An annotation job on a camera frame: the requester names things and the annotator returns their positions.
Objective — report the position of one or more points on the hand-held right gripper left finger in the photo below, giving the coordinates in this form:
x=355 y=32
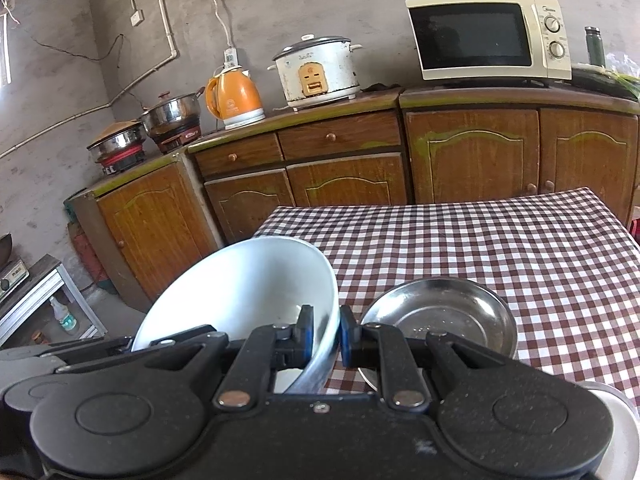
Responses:
x=305 y=332

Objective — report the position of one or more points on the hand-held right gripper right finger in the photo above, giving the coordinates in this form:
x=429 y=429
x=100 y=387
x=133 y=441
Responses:
x=347 y=335

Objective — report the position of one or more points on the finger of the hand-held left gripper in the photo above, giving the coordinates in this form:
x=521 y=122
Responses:
x=115 y=357
x=190 y=334

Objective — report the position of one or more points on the blue patterned white bowl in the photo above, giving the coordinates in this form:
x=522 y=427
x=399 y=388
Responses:
x=235 y=290

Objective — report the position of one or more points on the steel bowl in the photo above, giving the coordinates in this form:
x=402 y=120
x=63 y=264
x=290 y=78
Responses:
x=440 y=315

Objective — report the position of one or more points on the white bowl with green print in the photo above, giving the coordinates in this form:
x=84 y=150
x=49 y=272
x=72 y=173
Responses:
x=625 y=440

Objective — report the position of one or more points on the clear plastic bottle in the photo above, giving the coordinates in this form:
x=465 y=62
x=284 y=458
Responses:
x=65 y=317

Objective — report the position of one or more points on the grey metal shelf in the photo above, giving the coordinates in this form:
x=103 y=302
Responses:
x=45 y=280

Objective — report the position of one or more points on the red plastic container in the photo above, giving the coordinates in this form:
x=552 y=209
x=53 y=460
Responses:
x=90 y=255

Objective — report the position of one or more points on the wooden corner cabinet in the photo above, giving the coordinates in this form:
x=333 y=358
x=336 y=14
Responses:
x=145 y=235

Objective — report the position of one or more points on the grey induction cooker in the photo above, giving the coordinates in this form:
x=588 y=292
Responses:
x=12 y=275

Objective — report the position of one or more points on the brown checkered tablecloth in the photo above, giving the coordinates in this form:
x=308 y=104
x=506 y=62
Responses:
x=450 y=240

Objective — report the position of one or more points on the black wok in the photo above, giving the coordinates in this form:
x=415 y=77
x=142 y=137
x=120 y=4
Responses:
x=5 y=250

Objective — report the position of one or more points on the dark red induction cooker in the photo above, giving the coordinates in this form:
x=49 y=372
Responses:
x=175 y=137

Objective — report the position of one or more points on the wooden cabinet with drawers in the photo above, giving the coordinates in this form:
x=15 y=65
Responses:
x=340 y=135

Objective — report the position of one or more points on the steel wok with wooden lid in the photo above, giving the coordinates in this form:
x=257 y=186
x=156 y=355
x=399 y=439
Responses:
x=117 y=137

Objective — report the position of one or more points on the wooden two-door cabinet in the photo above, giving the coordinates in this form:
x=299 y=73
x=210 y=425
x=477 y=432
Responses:
x=475 y=155

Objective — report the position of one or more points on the steel pot with lid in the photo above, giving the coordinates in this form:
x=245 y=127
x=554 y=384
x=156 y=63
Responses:
x=170 y=110

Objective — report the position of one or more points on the orange electric kettle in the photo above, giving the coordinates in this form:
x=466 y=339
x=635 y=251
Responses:
x=235 y=100

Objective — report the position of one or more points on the dark cloth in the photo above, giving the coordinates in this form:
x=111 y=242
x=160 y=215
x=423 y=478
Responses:
x=380 y=87

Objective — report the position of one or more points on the white rice cooker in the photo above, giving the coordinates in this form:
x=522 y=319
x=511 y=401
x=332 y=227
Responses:
x=315 y=72

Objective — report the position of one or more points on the white power strip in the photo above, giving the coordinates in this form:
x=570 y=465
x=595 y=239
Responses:
x=230 y=58

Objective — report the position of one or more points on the black base board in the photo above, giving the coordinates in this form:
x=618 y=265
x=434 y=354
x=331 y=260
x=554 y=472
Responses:
x=500 y=82

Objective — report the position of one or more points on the red bag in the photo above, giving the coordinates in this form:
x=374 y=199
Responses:
x=636 y=230

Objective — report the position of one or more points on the cream microwave oven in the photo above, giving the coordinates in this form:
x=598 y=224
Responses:
x=475 y=35

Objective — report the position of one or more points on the black flat cooktop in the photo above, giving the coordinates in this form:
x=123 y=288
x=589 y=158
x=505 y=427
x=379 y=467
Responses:
x=595 y=80

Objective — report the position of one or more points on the green onions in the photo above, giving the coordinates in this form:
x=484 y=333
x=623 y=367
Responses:
x=627 y=80

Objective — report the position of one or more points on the green thermos bottle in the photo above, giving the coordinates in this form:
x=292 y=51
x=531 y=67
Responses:
x=595 y=47

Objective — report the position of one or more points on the clear plastic bag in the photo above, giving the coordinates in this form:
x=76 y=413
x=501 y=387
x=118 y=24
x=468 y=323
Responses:
x=622 y=65

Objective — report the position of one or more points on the white wall switch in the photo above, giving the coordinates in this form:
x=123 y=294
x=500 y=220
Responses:
x=136 y=17

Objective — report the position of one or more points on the white wall pipe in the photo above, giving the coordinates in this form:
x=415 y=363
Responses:
x=165 y=10

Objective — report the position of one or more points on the window frame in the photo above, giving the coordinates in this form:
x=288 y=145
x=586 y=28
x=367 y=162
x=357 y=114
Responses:
x=4 y=45

